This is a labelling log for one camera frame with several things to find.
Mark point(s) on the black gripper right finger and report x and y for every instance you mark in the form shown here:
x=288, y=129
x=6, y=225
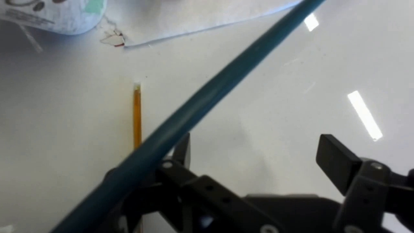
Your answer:
x=371, y=194

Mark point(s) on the thin tan straw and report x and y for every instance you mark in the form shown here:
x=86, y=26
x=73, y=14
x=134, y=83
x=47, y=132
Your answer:
x=138, y=117

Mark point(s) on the white paper sheet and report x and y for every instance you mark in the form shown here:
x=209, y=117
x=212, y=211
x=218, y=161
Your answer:
x=195, y=17

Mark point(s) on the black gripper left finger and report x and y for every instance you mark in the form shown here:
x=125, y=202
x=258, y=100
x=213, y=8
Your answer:
x=208, y=202

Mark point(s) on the white paper cup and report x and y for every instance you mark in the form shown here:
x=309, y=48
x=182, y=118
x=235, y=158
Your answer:
x=52, y=17

